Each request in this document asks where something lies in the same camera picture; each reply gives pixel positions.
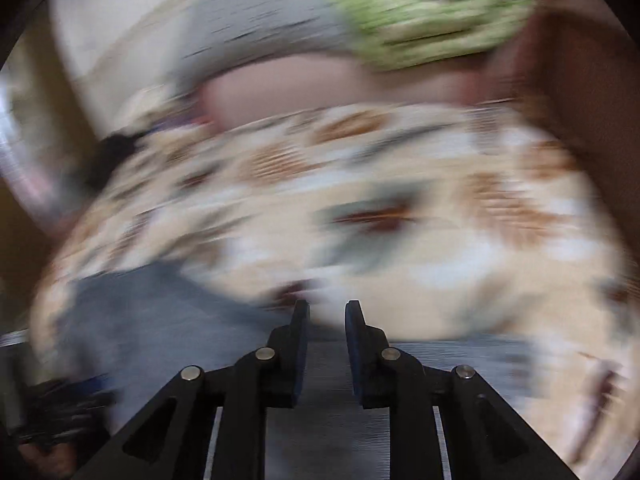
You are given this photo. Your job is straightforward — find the cream leaf print blanket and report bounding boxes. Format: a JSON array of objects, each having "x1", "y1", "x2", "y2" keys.
[{"x1": 29, "y1": 101, "x2": 632, "y2": 467}]

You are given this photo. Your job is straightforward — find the green patterned cloth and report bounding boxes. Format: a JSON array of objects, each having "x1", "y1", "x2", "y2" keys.
[{"x1": 314, "y1": 0, "x2": 540, "y2": 73}]

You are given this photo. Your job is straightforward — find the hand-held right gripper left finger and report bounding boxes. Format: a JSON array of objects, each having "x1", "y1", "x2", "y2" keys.
[{"x1": 72, "y1": 299, "x2": 312, "y2": 480}]

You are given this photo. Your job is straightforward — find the grey quilted pillow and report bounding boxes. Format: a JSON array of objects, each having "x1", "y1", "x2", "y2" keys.
[{"x1": 176, "y1": 0, "x2": 357, "y2": 82}]

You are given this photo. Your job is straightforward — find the blue corduroy denim pants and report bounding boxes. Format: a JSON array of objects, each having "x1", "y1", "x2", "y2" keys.
[{"x1": 59, "y1": 262, "x2": 537, "y2": 413}]

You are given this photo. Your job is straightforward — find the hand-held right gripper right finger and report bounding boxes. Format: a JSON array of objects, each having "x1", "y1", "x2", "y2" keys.
[{"x1": 344, "y1": 299, "x2": 582, "y2": 480}]

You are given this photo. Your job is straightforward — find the black cloth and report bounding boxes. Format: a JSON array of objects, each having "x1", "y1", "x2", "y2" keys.
[{"x1": 81, "y1": 131, "x2": 145, "y2": 190}]

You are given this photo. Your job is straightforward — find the pink and brown bed sheet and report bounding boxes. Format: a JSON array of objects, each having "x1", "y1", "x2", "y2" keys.
[{"x1": 199, "y1": 0, "x2": 639, "y2": 221}]

